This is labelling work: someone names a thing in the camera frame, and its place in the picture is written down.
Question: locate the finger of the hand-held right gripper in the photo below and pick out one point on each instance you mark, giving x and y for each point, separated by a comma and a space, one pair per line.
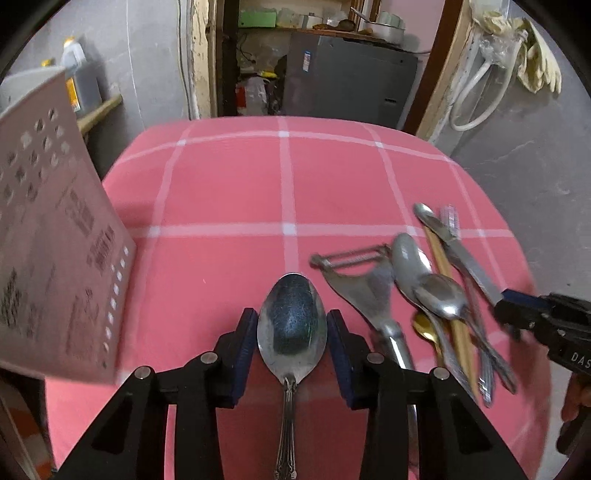
524, 307
512, 325

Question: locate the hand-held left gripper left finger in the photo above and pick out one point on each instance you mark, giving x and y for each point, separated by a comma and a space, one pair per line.
247, 350

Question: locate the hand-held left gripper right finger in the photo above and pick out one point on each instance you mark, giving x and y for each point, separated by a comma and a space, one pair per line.
339, 355

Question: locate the large steel spoon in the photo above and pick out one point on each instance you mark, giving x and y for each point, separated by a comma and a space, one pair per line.
291, 314

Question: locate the white perforated utensil holder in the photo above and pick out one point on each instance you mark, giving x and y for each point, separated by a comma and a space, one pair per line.
55, 240

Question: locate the person's right hand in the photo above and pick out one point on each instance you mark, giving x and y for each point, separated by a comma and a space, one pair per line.
575, 397

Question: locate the steel fork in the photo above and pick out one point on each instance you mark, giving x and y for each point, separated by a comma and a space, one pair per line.
496, 364

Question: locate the wooden chopstick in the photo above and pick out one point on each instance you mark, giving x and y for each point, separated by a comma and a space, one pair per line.
464, 341
434, 249

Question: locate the steel peeler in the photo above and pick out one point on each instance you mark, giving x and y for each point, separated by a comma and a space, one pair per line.
364, 295

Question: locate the shiny steel spoon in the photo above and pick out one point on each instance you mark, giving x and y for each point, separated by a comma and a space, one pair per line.
441, 295

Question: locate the grey steel spoon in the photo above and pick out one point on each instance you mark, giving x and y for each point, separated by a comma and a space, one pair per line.
406, 263

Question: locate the pink checked tablecloth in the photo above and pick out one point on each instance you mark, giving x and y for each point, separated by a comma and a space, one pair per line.
221, 194

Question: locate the grey cabinet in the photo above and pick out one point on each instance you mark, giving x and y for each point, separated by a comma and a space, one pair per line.
346, 78

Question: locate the dark sauce jug yellow cap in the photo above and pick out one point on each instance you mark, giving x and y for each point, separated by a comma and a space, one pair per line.
83, 78

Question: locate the green box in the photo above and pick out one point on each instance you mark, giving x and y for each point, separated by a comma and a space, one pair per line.
256, 18

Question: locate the wooden door frame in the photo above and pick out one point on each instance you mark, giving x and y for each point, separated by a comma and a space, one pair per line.
203, 60

